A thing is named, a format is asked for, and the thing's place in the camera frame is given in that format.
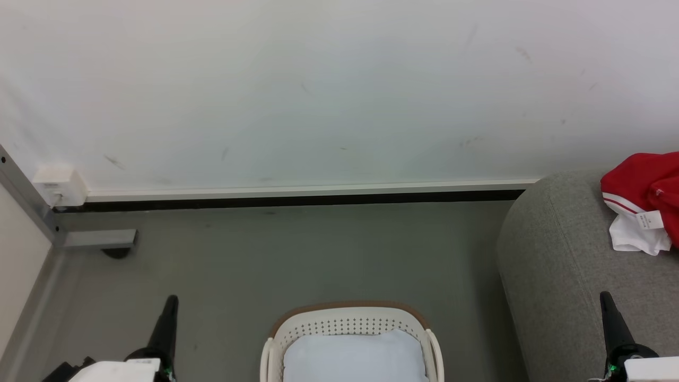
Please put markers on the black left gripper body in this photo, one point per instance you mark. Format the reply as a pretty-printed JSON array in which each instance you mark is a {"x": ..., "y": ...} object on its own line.
[{"x": 154, "y": 354}]

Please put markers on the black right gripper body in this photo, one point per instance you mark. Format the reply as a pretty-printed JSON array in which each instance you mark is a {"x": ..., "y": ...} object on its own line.
[{"x": 626, "y": 354}]

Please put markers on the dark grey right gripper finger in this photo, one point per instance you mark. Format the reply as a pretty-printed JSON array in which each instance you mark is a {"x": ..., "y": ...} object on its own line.
[
  {"x": 609, "y": 329},
  {"x": 620, "y": 331}
]

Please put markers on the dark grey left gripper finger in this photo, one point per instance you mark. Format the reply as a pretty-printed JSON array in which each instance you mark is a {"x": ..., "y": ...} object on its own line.
[
  {"x": 171, "y": 329},
  {"x": 160, "y": 331}
]

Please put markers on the red shorts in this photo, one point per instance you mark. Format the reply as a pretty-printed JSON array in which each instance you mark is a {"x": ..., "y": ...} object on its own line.
[{"x": 642, "y": 180}]

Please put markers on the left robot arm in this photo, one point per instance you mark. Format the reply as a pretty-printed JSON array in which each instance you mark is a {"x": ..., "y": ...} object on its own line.
[{"x": 66, "y": 372}]

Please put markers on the white laundry basket brown rim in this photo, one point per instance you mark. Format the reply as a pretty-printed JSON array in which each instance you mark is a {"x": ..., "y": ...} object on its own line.
[{"x": 345, "y": 321}]

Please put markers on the grey fabric sofa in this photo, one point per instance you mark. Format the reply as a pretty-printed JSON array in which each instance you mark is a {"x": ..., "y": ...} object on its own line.
[{"x": 557, "y": 276}]

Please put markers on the black caster wheel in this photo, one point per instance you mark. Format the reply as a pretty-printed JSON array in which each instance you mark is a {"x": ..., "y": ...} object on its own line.
[{"x": 115, "y": 252}]

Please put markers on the white garment with label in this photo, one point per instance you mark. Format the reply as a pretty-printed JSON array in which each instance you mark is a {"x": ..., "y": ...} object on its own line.
[{"x": 628, "y": 236}]

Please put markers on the light blue cloth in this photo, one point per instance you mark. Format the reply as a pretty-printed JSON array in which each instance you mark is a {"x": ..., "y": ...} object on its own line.
[{"x": 355, "y": 358}]

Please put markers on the white and black baseboard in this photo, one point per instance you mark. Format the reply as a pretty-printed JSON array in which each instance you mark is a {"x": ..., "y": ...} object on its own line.
[{"x": 318, "y": 191}]

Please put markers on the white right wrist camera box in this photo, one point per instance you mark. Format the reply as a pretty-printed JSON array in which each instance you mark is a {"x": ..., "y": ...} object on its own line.
[{"x": 655, "y": 370}]

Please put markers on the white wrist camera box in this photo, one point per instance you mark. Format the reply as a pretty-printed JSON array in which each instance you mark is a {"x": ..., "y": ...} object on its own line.
[
  {"x": 655, "y": 370},
  {"x": 119, "y": 370}
]

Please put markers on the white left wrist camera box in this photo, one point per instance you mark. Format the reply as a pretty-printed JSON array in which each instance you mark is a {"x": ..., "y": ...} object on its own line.
[{"x": 119, "y": 370}]

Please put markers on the white wall socket box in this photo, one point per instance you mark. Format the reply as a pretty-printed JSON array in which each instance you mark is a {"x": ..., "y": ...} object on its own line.
[{"x": 61, "y": 183}]

